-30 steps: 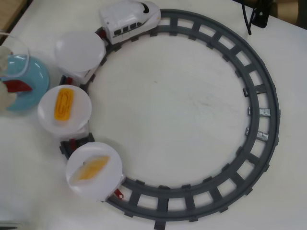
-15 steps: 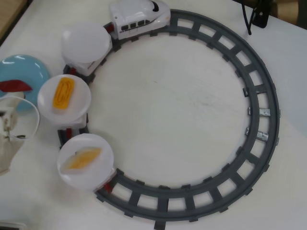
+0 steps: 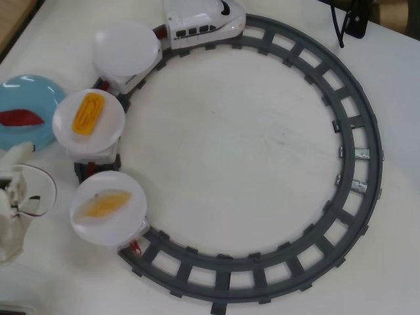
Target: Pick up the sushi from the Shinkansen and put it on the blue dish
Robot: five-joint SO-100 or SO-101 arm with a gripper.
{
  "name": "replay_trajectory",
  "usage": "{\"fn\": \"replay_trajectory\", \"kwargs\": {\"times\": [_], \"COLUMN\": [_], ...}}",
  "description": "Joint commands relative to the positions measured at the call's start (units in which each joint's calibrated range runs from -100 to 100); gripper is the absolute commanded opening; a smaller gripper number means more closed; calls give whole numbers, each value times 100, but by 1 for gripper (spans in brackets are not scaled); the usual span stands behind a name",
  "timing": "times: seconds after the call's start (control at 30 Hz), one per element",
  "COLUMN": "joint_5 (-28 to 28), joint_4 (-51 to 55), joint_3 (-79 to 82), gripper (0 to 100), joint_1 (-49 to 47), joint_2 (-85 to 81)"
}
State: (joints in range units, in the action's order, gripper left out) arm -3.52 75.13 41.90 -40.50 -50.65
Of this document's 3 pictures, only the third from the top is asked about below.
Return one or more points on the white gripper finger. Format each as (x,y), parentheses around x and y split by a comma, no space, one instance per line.
(18,188)
(18,155)

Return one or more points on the black clamp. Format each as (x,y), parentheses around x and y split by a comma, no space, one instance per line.
(356,26)

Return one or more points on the white round plate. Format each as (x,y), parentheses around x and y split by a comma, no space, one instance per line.
(124,49)
(108,128)
(108,229)

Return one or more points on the white flat train wagon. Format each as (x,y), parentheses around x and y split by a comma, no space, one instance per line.
(98,157)
(141,231)
(129,82)

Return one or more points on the white Shinkansen toy locomotive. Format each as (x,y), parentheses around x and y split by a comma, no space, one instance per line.
(197,13)

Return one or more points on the yellow egg sushi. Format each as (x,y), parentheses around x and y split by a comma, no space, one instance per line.
(87,115)

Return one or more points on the red tuna sushi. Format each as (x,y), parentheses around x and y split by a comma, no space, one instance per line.
(19,118)

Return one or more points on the blue ceramic dish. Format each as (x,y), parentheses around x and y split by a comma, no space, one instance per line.
(33,95)

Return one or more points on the small silver tape piece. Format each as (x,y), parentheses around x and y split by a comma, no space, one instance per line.
(340,153)
(338,180)

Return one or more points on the pale orange sushi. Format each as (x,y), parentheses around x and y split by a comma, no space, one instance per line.
(105,205)

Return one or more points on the grey circular toy rail track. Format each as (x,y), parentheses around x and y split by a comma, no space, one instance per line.
(376,164)

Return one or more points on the brown cardboard box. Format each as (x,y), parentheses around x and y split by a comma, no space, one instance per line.
(393,13)

